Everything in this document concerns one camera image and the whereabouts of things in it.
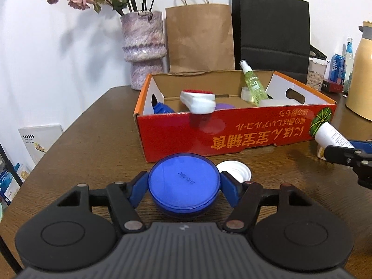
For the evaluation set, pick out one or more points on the clear snack jar black lid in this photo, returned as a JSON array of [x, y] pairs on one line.
[[316, 74]]

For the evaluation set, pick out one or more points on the blue plastic bottle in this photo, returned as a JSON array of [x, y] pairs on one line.
[[162, 109]]

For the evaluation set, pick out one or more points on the green spray bottle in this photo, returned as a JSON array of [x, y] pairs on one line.
[[255, 85]]

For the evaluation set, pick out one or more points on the blue white packet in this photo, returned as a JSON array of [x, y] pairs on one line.
[[6, 184]]

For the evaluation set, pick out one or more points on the white brush red bristles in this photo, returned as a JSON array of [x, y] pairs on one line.
[[199, 103]]

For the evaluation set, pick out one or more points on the purple toothed bottle cap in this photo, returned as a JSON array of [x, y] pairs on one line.
[[224, 107]]

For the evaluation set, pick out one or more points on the blue drink can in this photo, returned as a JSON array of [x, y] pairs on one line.
[[337, 68]]

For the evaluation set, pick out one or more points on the white translucent plastic container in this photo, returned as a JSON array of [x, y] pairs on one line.
[[279, 103]]

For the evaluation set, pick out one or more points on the black paper bag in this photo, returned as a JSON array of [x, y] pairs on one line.
[[273, 29]]

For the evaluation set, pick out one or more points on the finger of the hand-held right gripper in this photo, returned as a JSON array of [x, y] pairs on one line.
[[343, 154], [361, 144]]

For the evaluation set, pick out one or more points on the white ribbed bottle cap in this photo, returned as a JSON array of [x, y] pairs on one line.
[[235, 170]]

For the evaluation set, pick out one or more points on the white packet gold seal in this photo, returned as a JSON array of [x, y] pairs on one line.
[[21, 173]]

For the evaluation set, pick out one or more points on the red orange cardboard box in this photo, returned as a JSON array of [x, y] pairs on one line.
[[232, 133]]

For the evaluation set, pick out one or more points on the purple marbled ceramic vase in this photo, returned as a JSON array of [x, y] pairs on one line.
[[144, 43]]

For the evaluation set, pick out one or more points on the beige thermos jug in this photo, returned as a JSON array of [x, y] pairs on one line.
[[361, 78]]

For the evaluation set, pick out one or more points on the white booklet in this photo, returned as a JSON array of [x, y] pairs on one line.
[[39, 142]]

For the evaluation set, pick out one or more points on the small red box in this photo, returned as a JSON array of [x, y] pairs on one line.
[[332, 86]]

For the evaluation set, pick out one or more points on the white squeeze tube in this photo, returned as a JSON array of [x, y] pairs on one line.
[[331, 135]]

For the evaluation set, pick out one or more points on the clear bottle blue label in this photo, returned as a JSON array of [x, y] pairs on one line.
[[348, 64]]

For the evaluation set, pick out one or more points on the brown paper bag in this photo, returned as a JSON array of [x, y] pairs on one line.
[[200, 37]]

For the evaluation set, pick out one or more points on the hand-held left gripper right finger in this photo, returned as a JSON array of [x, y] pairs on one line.
[[230, 189]]

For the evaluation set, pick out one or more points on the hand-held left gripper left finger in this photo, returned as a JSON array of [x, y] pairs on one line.
[[139, 189]]

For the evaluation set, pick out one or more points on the blue round container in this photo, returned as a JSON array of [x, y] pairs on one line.
[[183, 180]]

